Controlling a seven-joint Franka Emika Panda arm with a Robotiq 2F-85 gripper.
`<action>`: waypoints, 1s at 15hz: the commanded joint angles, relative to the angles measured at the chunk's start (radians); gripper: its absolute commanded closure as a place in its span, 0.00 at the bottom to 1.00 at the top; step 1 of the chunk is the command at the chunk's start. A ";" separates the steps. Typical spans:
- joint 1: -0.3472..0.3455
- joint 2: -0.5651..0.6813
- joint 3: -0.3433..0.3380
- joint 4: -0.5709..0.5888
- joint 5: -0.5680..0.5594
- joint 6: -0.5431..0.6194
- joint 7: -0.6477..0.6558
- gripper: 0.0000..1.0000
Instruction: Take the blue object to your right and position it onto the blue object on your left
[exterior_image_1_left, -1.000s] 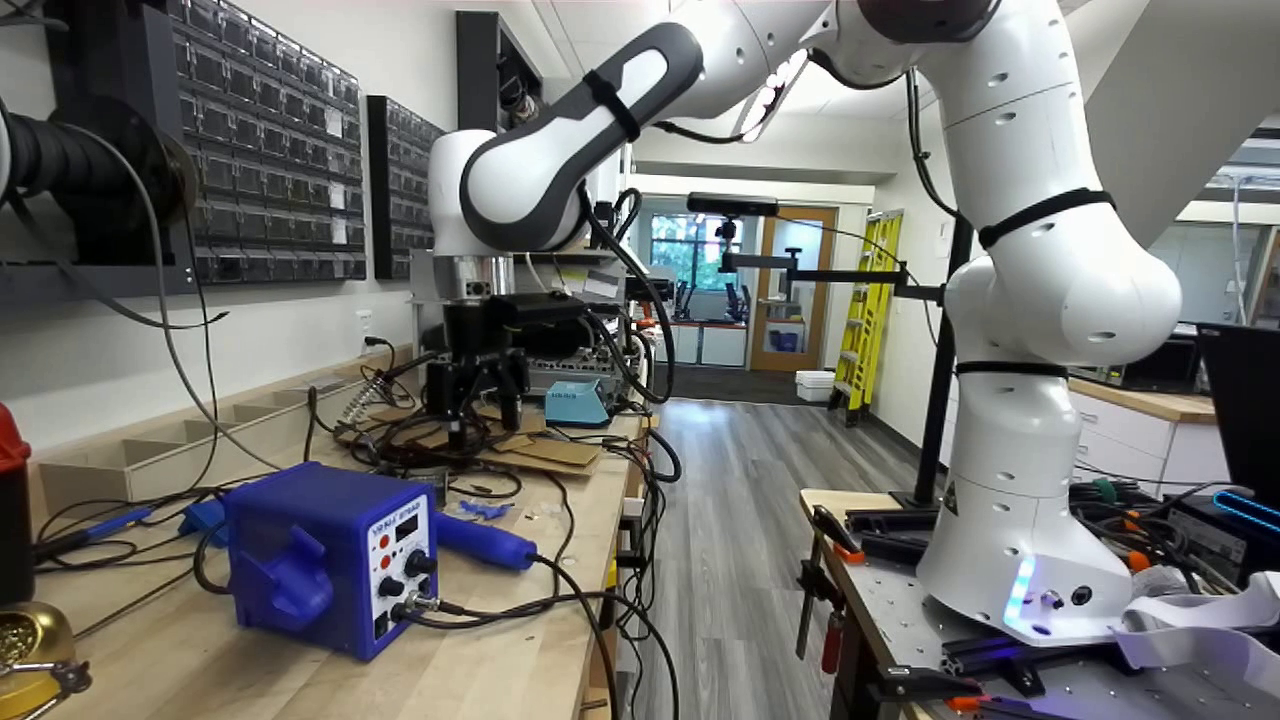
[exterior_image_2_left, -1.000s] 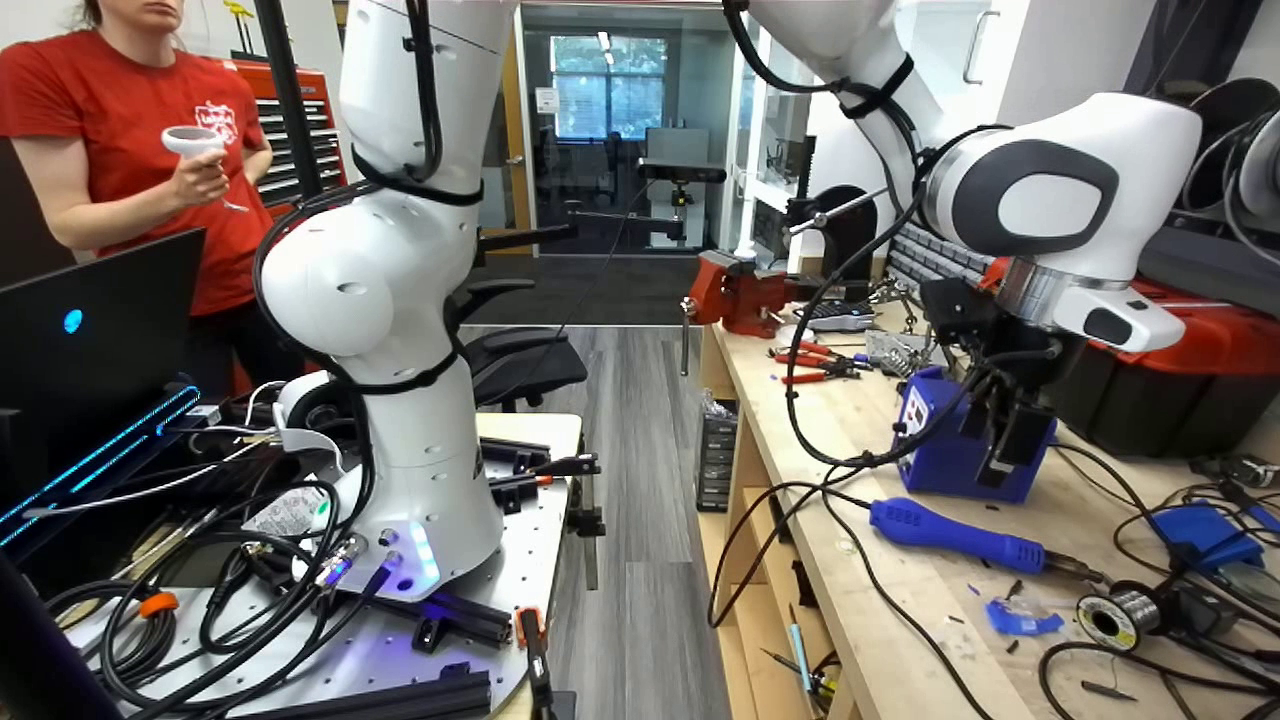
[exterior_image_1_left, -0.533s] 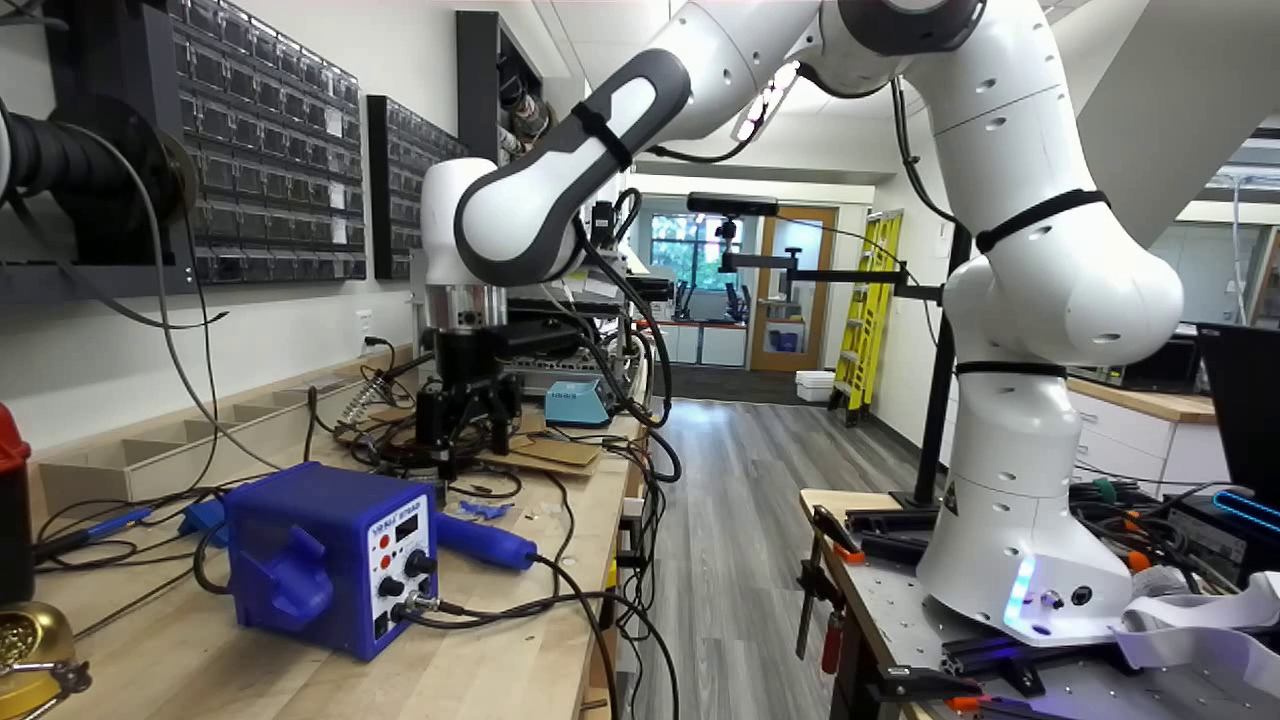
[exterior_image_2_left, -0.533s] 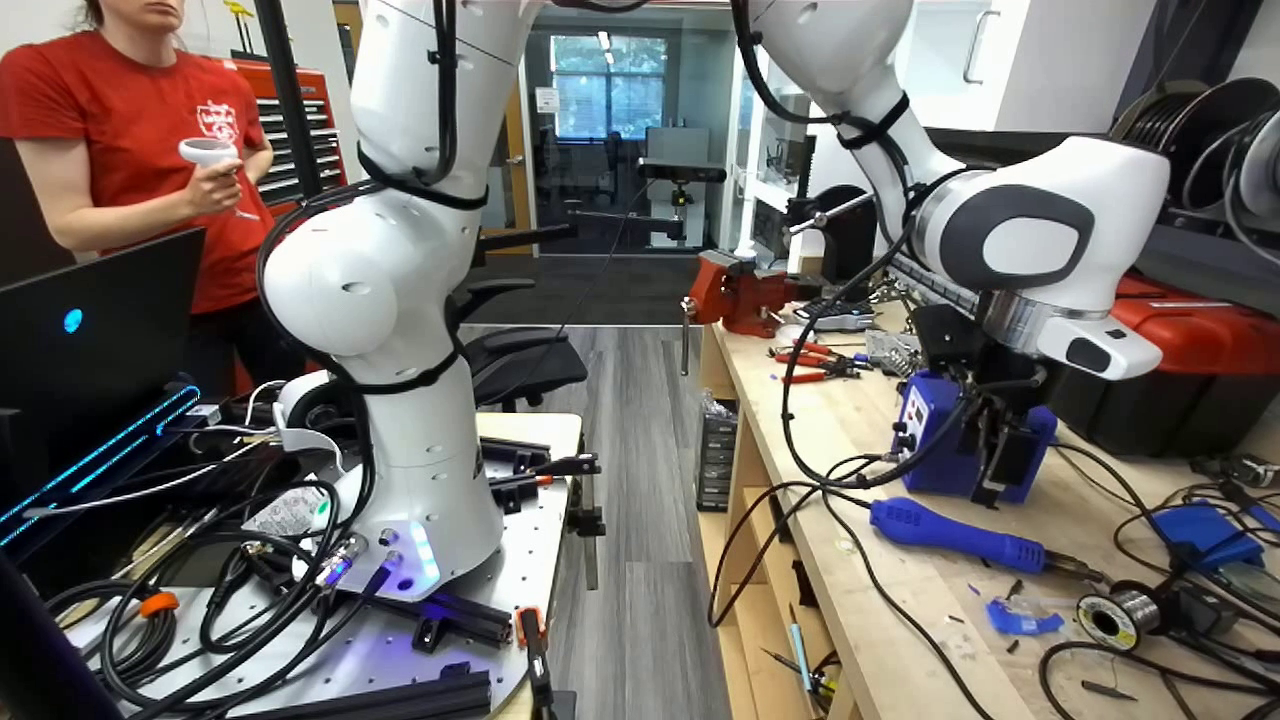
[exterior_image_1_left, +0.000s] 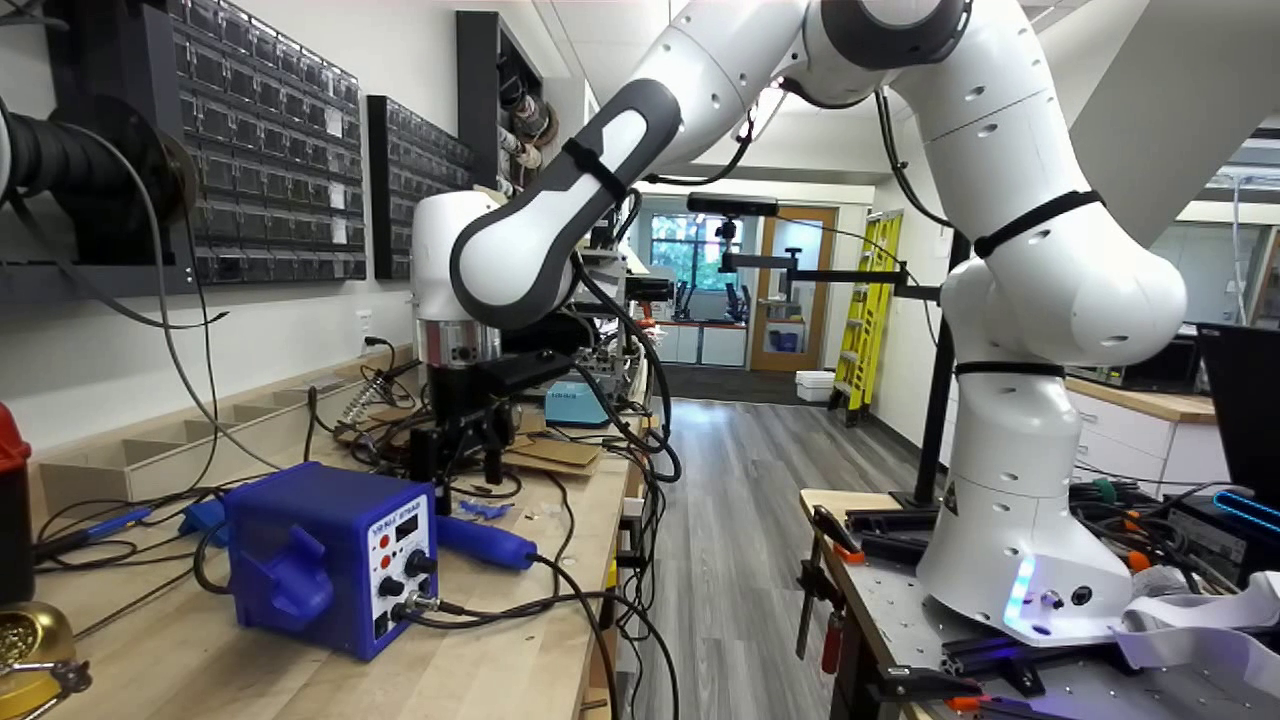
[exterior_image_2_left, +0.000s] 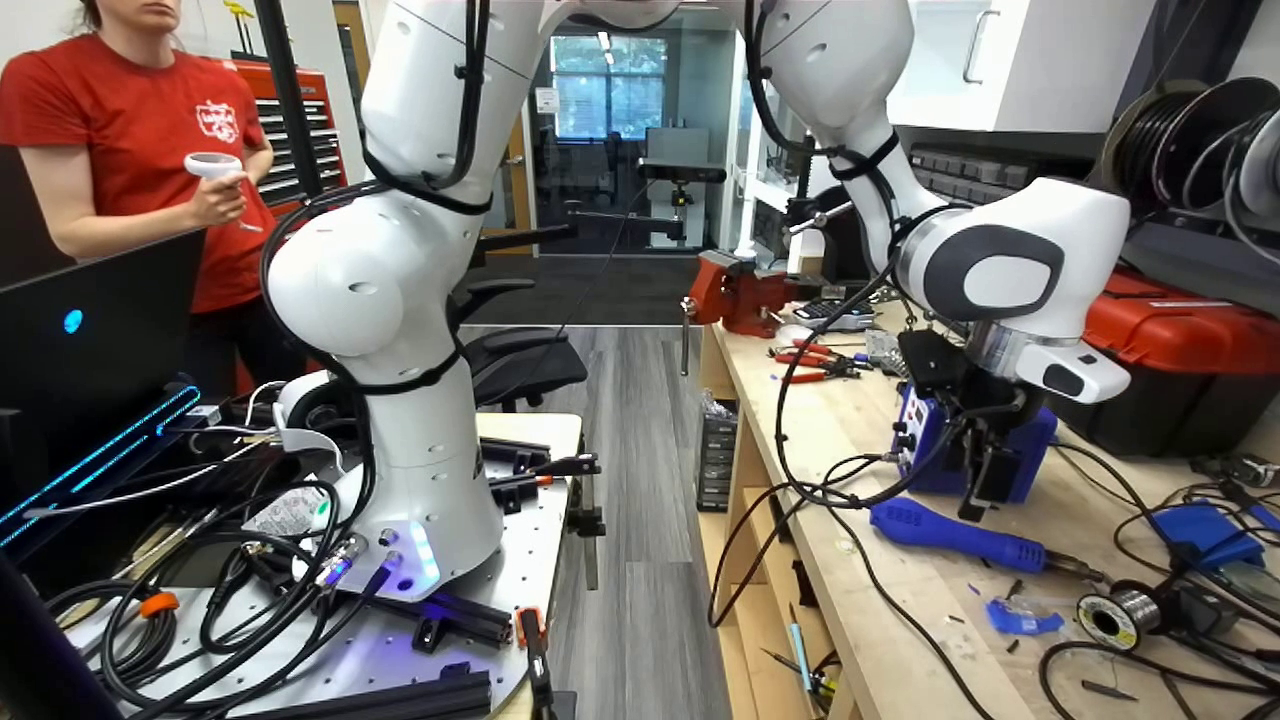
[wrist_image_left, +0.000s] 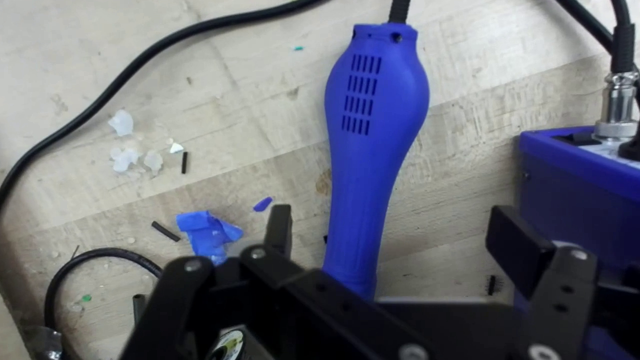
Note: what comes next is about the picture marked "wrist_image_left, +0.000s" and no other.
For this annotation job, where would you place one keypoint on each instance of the tiny blue tape scrap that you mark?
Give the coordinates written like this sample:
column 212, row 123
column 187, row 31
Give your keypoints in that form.
column 262, row 204

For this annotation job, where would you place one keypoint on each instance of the blue rework station box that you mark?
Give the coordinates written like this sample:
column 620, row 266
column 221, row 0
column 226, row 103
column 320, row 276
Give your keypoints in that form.
column 581, row 201

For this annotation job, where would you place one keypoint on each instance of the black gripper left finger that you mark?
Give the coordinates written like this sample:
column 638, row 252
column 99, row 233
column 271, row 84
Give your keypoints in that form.
column 183, row 300

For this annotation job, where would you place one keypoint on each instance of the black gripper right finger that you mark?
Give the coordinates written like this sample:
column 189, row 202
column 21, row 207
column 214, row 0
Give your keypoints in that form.
column 561, row 292

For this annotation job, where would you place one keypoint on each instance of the white plastic scraps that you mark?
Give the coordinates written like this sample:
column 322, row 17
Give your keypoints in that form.
column 122, row 157

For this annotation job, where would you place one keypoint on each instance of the short black tube piece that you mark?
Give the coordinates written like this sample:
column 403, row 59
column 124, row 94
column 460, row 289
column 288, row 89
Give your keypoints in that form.
column 165, row 230
column 185, row 162

